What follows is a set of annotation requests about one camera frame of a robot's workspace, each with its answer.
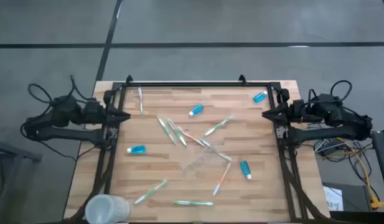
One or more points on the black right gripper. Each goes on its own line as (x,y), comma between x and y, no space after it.
(299,109)

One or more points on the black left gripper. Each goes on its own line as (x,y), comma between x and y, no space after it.
(92,109)

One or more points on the blue mouthwash bottle white cap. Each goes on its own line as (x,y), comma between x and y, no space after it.
(259,97)
(245,168)
(197,109)
(138,149)

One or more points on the clear acrylic organizer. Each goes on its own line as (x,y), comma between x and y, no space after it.
(198,163)

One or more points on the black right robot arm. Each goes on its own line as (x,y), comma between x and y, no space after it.
(322,135)

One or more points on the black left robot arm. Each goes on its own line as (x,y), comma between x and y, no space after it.
(67,133)

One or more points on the grey metal mounting plate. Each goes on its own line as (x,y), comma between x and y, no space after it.
(280,132)
(113,132)

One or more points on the black power adapter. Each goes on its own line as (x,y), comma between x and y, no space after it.
(327,150)

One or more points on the white paper sheet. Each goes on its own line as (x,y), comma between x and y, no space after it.
(333,197)

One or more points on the black floor case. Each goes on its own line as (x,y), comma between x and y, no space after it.
(353,196)

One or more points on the grey metal stand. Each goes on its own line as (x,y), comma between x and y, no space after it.
(11,152)

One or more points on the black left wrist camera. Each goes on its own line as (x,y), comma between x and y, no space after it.
(107,96)

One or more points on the black aluminium table frame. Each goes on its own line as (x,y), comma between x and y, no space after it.
(194,84)

